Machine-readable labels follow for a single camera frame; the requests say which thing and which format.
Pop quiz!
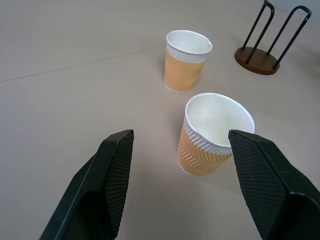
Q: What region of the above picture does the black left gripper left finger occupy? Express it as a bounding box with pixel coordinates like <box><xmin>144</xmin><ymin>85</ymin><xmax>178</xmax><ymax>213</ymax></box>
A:
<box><xmin>39</xmin><ymin>129</ymin><xmax>135</xmax><ymax>240</ymax></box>

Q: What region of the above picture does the orange ribbed paper cup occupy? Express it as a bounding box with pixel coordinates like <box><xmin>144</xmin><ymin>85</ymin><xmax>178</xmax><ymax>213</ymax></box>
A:
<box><xmin>176</xmin><ymin>92</ymin><xmax>256</xmax><ymax>178</ymax></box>
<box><xmin>163</xmin><ymin>29</ymin><xmax>214</xmax><ymax>95</ymax></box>

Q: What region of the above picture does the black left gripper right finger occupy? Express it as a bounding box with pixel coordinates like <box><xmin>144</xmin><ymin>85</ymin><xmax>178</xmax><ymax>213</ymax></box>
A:
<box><xmin>228</xmin><ymin>129</ymin><xmax>320</xmax><ymax>240</ymax></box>

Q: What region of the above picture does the black wire cup holder stand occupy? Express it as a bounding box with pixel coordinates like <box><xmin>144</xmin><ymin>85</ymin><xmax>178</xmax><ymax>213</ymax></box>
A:
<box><xmin>234</xmin><ymin>0</ymin><xmax>313</xmax><ymax>75</ymax></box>

